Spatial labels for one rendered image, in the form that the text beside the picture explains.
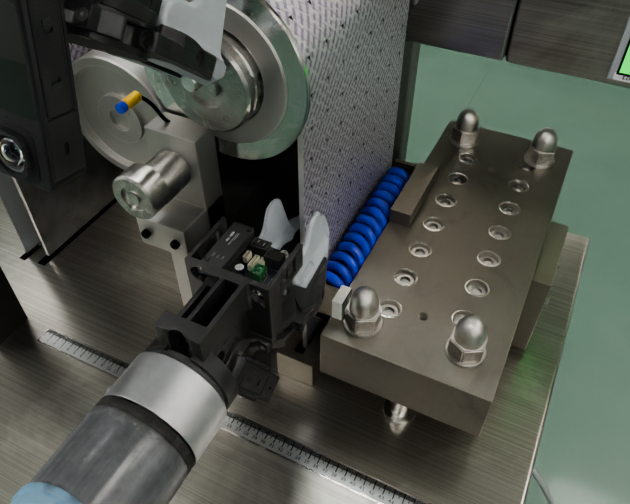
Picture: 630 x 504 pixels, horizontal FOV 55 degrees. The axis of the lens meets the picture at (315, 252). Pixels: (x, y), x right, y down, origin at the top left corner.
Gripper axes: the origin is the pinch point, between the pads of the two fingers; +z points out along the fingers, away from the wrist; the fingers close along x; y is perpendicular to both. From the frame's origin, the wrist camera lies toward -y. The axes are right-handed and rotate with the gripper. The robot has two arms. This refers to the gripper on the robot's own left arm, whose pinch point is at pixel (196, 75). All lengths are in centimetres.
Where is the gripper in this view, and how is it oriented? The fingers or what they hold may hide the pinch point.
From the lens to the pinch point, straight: 43.4
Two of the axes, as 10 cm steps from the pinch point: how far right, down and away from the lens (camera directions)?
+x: -9.0, -3.1, 3.1
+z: 3.4, -0.3, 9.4
